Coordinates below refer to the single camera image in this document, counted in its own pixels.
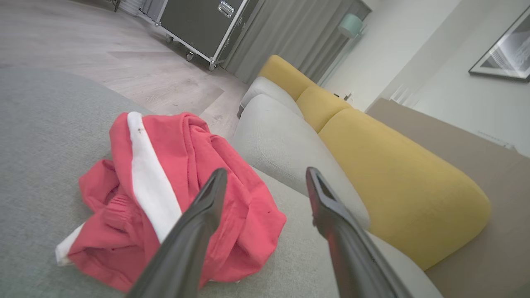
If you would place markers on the large grey sofa seat cushion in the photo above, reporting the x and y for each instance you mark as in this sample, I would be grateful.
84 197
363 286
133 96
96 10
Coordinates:
41 165

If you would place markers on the floor lamp with teal shade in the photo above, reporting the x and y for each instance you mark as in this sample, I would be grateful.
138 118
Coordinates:
351 25

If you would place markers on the red shorts with white band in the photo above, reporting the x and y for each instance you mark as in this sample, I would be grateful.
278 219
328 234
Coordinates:
174 149

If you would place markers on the framed picture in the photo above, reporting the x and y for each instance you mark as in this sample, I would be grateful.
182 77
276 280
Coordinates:
509 54

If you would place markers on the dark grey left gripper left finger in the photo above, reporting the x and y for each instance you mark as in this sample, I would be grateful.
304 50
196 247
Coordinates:
186 248

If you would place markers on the black flight case on wheels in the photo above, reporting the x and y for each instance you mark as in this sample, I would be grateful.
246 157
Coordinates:
194 20

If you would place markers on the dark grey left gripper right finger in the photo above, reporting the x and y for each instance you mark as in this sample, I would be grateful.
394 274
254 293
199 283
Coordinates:
348 248

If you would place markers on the yellow sofa back cushion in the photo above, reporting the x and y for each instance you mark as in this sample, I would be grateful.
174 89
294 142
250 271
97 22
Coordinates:
281 74
393 174
319 105

